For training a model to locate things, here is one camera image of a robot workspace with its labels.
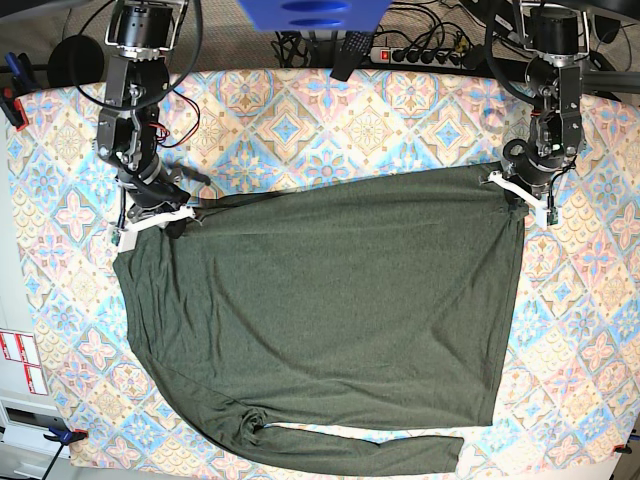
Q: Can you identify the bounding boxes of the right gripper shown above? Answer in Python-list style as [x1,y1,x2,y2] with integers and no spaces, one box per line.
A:
[116,162,211,239]

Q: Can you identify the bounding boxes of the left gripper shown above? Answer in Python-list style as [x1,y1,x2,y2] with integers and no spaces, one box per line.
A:
[501,139,575,214]

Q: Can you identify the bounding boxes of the dark green long-sleeve shirt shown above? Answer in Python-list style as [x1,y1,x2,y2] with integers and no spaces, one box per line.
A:
[114,165,528,476]

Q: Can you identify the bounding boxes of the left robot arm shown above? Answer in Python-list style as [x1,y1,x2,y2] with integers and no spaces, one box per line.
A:
[497,1,589,227]

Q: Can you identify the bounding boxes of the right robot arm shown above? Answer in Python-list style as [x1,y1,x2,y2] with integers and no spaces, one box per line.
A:
[94,1,209,245]

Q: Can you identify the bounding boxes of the white power strip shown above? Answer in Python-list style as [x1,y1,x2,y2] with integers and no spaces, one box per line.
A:
[369,47,462,68]

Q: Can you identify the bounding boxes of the red white label stickers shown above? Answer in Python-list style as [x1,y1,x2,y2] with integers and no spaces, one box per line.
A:
[0,330,48,396]

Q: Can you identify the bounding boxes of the black round stand base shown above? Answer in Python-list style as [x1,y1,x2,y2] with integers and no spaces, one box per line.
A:
[47,35,105,88]

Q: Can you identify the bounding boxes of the colourful patterned tablecloth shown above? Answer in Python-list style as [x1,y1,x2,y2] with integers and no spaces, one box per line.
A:
[1,70,639,479]

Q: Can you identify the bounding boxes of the black remote control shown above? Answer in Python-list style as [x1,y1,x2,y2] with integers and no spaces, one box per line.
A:
[330,31,374,82]

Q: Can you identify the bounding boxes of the blue plastic box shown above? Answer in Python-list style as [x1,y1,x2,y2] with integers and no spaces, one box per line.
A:
[239,0,391,32]

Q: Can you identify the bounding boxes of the blue clamp lower left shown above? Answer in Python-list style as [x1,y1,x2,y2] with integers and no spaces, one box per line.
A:
[41,427,90,480]

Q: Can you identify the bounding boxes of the orange clamp right edge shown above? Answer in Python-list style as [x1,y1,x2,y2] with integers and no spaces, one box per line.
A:
[614,444,633,454]

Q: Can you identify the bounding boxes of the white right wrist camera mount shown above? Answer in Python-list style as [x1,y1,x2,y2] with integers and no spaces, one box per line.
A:
[107,206,197,253]

